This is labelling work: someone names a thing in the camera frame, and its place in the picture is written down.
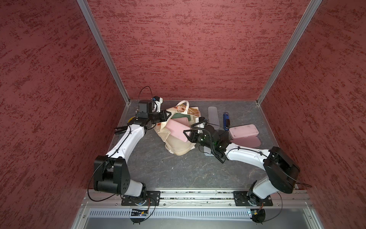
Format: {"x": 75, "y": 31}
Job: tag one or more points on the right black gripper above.
{"x": 192, "y": 135}

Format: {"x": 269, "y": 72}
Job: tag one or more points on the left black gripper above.
{"x": 164, "y": 117}

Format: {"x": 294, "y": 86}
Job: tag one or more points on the pink pencil case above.
{"x": 243, "y": 131}
{"x": 248, "y": 142}
{"x": 176, "y": 130}

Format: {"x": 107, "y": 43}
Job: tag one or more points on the printed canvas tote bag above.
{"x": 172, "y": 144}

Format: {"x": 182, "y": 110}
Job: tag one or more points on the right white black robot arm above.
{"x": 281, "y": 170}

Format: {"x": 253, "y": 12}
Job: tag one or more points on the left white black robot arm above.
{"x": 111, "y": 173}

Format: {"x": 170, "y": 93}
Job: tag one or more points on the dark green pencil case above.
{"x": 181, "y": 115}

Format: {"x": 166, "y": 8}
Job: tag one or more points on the black scissors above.
{"x": 121, "y": 130}

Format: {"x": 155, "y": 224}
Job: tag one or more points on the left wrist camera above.
{"x": 156, "y": 104}

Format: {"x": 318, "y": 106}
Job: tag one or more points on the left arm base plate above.
{"x": 149, "y": 198}

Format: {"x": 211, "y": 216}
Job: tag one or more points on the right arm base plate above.
{"x": 243, "y": 199}

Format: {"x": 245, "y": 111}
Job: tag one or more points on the aluminium mounting rail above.
{"x": 203, "y": 198}

